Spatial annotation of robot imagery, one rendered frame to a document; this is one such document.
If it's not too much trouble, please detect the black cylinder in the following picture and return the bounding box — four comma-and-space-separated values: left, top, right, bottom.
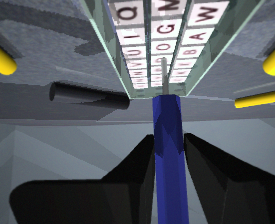
49, 83, 130, 110

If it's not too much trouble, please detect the blue stylus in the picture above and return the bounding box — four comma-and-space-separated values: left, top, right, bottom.
152, 60, 189, 224

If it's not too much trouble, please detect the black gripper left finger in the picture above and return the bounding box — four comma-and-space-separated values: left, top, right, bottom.
9, 134, 155, 224

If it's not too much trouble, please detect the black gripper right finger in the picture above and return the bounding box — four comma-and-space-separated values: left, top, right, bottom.
183, 133, 275, 224

